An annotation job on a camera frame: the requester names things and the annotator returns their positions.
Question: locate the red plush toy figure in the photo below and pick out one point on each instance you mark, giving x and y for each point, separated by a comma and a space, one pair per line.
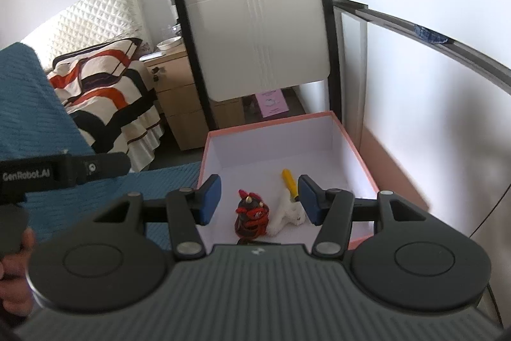
251, 213

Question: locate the wooden nightstand with drawers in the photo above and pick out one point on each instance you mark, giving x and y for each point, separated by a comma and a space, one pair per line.
179, 101

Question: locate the white chair with black frame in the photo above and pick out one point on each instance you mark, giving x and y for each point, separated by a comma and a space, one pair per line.
255, 37

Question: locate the yellow marker pen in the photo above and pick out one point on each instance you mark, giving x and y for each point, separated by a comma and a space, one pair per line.
289, 183

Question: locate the striped cream orange black blanket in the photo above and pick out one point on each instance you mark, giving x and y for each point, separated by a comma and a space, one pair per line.
107, 93

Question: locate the small blue cloth on rail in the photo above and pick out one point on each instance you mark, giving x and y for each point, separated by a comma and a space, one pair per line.
431, 34

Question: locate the person's left hand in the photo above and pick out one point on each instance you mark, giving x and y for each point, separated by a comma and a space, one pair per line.
16, 277

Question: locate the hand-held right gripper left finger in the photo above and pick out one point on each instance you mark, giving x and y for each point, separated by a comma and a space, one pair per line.
210, 201

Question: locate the orange cardboard box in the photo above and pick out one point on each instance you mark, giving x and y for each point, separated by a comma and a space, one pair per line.
279, 149

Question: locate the white bowl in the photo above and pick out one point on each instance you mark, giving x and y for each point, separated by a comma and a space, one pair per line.
169, 44

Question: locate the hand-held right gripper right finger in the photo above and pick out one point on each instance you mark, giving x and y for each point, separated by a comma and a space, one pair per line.
309, 201

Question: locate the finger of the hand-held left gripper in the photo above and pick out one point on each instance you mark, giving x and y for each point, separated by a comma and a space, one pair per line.
111, 164

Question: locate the cream quilted headboard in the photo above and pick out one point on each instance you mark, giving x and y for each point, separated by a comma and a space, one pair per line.
96, 17

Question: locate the white fluffy plush toy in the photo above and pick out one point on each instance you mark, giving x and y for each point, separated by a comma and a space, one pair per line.
285, 219

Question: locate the white flat tray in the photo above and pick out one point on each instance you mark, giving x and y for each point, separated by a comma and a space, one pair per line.
151, 55

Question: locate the clutter of small items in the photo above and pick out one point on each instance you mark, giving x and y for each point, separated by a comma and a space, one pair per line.
175, 29

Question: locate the blue knit blanket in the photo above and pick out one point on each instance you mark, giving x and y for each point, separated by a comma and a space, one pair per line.
36, 117

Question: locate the keys in drawer lock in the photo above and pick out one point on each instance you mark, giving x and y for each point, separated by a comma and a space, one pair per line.
157, 74

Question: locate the pink paper bag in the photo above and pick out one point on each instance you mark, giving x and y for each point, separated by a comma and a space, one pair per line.
272, 103

